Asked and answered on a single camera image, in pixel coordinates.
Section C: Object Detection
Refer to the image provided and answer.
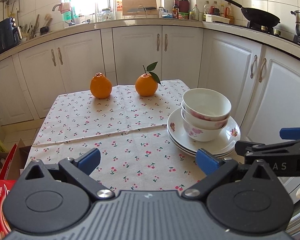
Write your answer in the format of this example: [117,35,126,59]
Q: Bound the white bowl pink flowers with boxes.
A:
[183,88,232,121]

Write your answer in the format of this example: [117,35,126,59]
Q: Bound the bumpy orange fruit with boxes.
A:
[90,73,113,99]

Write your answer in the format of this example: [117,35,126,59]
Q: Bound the red cardboard box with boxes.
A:
[0,145,19,239]

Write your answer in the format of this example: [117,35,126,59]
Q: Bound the orange fruit with leaf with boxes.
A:
[135,62,161,96]

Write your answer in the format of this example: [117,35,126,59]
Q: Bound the white floral plate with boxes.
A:
[167,108,241,157]

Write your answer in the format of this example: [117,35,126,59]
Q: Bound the cherry print tablecloth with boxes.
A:
[29,80,205,192]

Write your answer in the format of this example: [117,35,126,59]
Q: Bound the wooden cutting board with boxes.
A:
[122,0,158,16]

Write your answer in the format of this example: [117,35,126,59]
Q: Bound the black wok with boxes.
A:
[224,0,280,28]

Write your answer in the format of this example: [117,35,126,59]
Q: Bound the white kitchen cabinets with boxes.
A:
[0,25,300,144]

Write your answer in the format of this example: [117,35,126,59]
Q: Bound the brown cardboard box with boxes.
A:
[0,139,31,180]

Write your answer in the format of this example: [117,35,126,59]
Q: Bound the black air fryer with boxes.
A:
[0,17,22,54]

